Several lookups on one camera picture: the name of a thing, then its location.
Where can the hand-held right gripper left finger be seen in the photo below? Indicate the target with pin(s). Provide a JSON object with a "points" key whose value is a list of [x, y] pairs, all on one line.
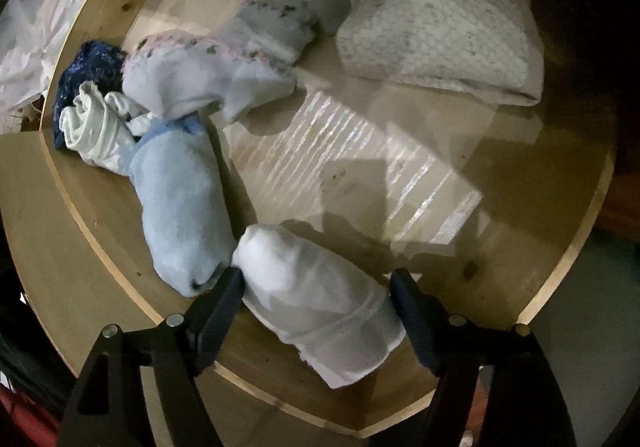
{"points": [[220, 317]]}

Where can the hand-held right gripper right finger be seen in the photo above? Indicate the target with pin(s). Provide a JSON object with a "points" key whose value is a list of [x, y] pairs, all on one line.
{"points": [[420, 322]]}

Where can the plain white underwear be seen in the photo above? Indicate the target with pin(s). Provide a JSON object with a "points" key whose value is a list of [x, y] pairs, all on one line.
{"points": [[310, 287]]}

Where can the light blue sock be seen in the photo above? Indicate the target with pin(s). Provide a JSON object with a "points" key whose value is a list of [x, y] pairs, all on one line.
{"points": [[180, 207]]}

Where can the white textured underwear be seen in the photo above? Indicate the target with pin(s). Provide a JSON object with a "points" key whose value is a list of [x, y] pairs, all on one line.
{"points": [[440, 27]]}

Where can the navy lace underwear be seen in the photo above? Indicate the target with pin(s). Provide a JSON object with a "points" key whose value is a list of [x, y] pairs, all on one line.
{"points": [[95, 62]]}

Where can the white rolled sock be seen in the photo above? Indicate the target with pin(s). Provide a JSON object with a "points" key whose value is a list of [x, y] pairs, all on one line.
{"points": [[95, 132]]}

